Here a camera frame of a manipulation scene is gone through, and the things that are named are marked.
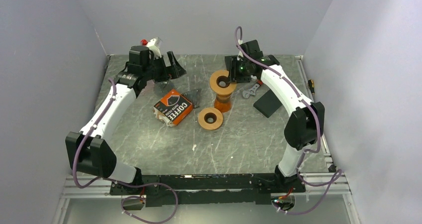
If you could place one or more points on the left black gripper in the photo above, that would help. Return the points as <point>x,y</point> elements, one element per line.
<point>174,71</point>

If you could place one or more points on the grey glass dripper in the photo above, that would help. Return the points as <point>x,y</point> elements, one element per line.
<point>163,88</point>

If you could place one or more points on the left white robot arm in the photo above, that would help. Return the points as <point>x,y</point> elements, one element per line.
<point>87,149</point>

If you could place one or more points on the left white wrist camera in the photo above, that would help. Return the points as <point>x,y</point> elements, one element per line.
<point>154,45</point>

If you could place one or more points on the black block near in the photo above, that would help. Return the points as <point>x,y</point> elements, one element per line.
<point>267,104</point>

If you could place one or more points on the orange glass carafe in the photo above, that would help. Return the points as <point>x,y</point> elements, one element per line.
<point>222,102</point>

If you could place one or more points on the black base frame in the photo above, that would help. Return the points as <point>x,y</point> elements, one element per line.
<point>258,188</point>

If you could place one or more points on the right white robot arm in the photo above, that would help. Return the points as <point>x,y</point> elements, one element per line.
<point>304,127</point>

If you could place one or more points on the orange coffee filter box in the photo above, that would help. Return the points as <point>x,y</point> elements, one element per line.
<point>172,108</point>

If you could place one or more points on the red handled adjustable wrench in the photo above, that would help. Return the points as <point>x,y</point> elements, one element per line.
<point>252,91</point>

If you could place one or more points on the yellow black screwdriver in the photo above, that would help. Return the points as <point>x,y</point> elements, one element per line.
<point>311,86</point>

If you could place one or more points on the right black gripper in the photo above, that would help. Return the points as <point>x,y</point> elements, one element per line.
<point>234,74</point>

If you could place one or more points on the clear glass dripper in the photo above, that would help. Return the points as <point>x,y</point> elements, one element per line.
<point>194,96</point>

